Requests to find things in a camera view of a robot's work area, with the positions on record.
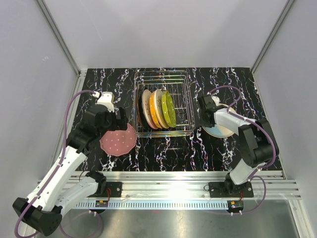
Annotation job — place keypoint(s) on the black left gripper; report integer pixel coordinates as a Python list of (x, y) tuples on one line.
[(118, 124)]

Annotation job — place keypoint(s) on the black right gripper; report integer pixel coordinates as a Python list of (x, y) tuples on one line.
[(203, 123)]

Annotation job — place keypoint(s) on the cream beige floral plate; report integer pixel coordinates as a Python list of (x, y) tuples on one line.
[(218, 131)]

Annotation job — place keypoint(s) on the dark brown round plate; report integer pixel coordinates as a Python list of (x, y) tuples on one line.
[(141, 109)]

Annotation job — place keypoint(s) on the orange dotted scalloped plate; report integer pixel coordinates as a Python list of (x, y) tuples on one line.
[(153, 112)]

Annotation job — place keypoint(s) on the cream pink floral plate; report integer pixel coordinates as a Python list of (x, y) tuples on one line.
[(146, 108)]

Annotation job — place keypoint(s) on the green dotted scalloped plate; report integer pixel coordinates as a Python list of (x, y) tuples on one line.
[(168, 109)]

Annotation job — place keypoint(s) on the metal wire dish rack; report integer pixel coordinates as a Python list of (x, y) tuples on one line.
[(176, 83)]

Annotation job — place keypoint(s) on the cream orange floral plate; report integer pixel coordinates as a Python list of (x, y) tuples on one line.
[(158, 108)]

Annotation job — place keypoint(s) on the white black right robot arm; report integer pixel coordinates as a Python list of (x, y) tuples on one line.
[(257, 147)]

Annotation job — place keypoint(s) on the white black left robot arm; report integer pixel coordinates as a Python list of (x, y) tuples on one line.
[(45, 206)]

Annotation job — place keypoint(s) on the pink scalloped bottom plate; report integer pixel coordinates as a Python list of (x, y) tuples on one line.
[(119, 142)]

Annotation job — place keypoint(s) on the left green circuit board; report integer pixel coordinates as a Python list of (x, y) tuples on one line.
[(101, 203)]

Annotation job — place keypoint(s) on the green circuit board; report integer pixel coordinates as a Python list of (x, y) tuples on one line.
[(235, 206), (101, 203)]

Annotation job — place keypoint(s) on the right green circuit board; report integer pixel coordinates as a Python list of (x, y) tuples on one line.
[(235, 206)]

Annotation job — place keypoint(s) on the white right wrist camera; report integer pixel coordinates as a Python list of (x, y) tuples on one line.
[(216, 100)]

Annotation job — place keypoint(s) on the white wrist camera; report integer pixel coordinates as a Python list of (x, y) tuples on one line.
[(216, 100), (106, 99)]

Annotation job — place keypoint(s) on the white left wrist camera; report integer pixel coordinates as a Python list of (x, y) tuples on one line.
[(106, 99)]

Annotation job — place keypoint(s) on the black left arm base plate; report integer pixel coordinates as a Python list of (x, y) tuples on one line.
[(112, 188)]

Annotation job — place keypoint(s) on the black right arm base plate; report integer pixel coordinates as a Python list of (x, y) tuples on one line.
[(230, 190)]

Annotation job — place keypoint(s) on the white slotted cable duct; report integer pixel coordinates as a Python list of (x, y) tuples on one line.
[(155, 205)]

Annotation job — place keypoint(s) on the right aluminium frame post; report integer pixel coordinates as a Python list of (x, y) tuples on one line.
[(273, 33)]

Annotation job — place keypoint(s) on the aluminium frame post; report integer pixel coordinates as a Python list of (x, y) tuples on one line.
[(58, 36), (273, 33)]

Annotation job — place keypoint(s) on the left aluminium frame post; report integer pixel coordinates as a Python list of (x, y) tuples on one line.
[(58, 36)]

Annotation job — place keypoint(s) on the aluminium mounting rail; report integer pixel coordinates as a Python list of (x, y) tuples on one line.
[(193, 185)]

